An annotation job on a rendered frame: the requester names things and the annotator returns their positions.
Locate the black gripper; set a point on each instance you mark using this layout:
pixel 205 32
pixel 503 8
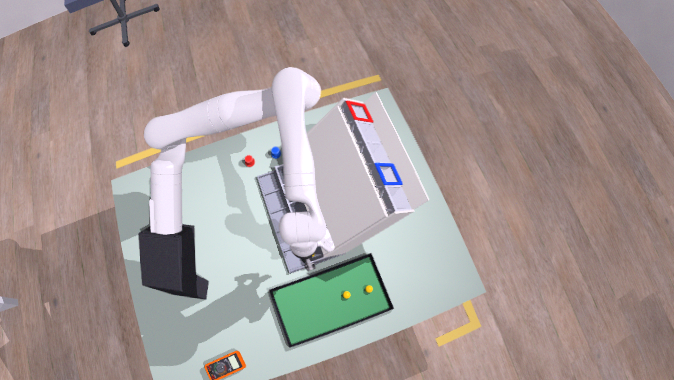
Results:
pixel 308 259

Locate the blue rectangular band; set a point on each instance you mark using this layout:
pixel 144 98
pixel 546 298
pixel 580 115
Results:
pixel 382 176

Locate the orange pocket multimeter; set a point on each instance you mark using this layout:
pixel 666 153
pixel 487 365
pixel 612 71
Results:
pixel 225 366

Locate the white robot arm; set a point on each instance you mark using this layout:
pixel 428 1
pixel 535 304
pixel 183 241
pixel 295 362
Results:
pixel 291 90

